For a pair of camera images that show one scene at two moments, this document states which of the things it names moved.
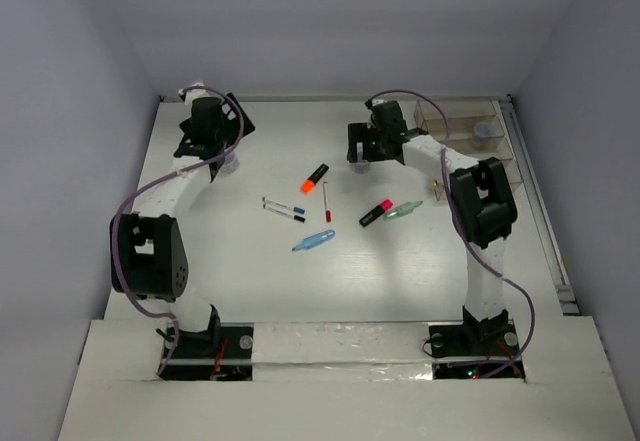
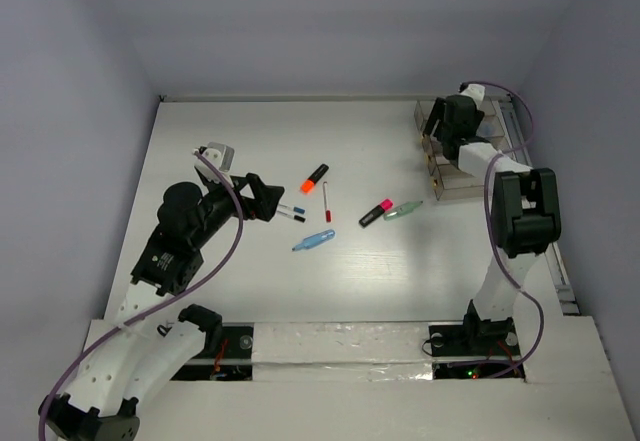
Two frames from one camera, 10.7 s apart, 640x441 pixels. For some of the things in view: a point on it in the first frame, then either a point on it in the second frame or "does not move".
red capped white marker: [327, 211] does not move
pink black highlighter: [384, 206] does not move
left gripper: [233, 124] to [265, 196]
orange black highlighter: [308, 185] does not move
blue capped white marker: [295, 209] does not move
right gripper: [360, 132] to [437, 113]
